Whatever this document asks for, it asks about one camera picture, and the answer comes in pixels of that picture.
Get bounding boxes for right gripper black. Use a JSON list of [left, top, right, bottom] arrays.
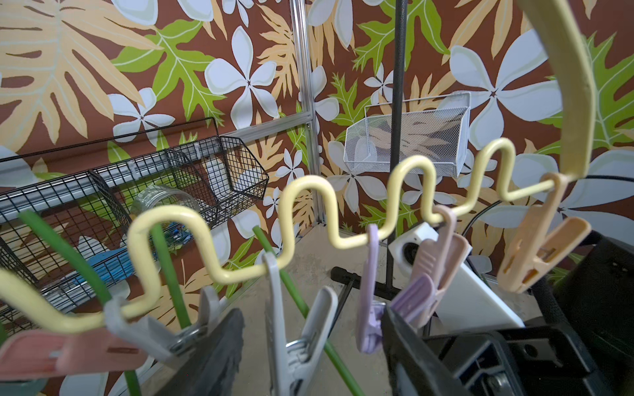
[[425, 232, 633, 395]]

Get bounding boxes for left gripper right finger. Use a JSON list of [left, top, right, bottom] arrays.
[[381, 307, 469, 395]]

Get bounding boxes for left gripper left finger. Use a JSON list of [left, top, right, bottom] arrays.
[[157, 309, 245, 395]]

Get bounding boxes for orange tulip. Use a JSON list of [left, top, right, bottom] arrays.
[[17, 210, 145, 396]]

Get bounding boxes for black metal clothes rack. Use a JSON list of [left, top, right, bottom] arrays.
[[330, 0, 409, 332]]

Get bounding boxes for cream clip hanger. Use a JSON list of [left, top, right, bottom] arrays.
[[0, 0, 598, 396]]

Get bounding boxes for blue object in basket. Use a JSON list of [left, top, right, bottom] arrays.
[[80, 247, 135, 286]]

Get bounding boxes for clear plastic jar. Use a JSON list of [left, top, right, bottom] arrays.
[[128, 184, 209, 248]]

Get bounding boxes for white mesh basket right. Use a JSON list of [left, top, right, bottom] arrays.
[[343, 92, 472, 178]]

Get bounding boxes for black wire wall basket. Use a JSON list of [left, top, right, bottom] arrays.
[[1, 136, 269, 314]]

